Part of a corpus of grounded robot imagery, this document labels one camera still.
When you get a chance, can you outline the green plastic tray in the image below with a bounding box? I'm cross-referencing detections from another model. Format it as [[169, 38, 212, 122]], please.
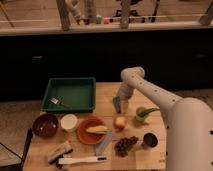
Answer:
[[41, 77, 96, 113]]

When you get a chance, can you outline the dark grapes bunch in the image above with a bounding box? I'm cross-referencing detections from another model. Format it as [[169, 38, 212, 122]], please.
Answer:
[[114, 136, 139, 157]]

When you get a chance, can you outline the yellow corn cob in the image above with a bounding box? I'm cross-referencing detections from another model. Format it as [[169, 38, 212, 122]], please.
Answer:
[[86, 125, 108, 134]]

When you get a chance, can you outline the wooden folding table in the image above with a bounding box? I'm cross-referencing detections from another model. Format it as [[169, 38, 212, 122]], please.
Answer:
[[24, 83, 166, 171]]

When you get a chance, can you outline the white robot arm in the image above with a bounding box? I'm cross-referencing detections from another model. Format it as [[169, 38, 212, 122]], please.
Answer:
[[117, 67, 213, 171]]

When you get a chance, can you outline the blue sponge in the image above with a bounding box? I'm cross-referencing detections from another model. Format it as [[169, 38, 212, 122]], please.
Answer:
[[113, 96, 121, 113]]

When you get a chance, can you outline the dark red bowl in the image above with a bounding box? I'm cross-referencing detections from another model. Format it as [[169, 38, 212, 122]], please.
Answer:
[[32, 114, 59, 138]]

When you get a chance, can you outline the yellow red apple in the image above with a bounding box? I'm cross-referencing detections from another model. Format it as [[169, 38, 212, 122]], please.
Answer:
[[114, 117, 126, 130]]

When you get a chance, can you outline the silver fork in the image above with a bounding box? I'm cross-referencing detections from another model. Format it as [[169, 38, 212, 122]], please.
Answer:
[[51, 98, 69, 108]]

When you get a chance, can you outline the white toothbrush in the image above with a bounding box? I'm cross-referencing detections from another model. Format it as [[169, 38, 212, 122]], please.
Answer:
[[58, 156, 107, 165]]

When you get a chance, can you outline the white cup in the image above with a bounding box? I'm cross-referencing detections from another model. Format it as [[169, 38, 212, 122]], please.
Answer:
[[61, 114, 78, 132]]

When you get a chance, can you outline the orange plate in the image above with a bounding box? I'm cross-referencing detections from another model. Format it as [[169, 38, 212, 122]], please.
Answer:
[[77, 117, 108, 145]]

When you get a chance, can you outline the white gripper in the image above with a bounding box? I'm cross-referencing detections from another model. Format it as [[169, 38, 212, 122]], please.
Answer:
[[117, 82, 134, 114]]

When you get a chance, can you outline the green cup with leaf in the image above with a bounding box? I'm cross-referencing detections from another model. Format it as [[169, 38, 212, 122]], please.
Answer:
[[135, 107, 158, 122]]

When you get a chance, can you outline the dark metal mug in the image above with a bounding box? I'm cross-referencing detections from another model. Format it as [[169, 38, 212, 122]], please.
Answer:
[[142, 133, 158, 149]]

